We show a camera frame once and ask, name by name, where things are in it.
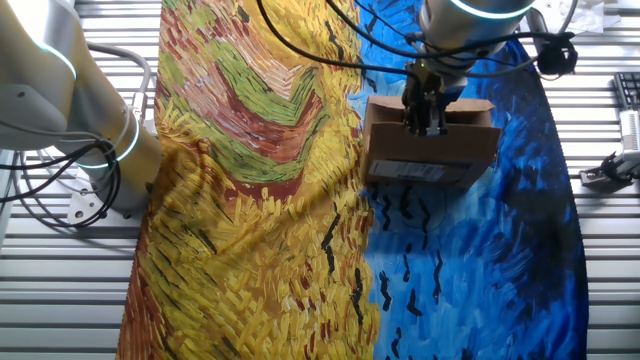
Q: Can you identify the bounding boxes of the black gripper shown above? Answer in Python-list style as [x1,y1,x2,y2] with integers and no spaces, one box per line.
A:
[402,59,469,137]

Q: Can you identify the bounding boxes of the brown cardboard box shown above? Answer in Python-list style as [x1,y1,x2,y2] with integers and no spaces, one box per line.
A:
[360,94,503,190]

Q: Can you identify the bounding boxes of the small metal clamp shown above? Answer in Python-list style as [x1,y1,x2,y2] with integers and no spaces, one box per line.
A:
[578,151,640,190]

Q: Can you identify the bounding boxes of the white paper sheets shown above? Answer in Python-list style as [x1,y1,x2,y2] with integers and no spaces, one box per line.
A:
[542,0,621,35]

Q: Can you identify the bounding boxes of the black keyboard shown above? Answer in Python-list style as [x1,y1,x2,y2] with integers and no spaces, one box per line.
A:
[613,72,640,112]

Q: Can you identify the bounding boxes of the Van Gogh print cloth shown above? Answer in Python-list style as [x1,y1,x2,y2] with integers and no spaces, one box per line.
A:
[114,0,590,360]

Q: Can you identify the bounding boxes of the grey base cable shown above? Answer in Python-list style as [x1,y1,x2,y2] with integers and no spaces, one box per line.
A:
[87,42,152,124]

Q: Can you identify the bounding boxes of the robot cable bundle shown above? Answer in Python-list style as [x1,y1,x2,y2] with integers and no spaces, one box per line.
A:
[0,117,124,230]

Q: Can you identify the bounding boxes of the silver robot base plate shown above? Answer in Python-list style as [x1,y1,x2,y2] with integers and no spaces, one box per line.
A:
[66,164,149,227]

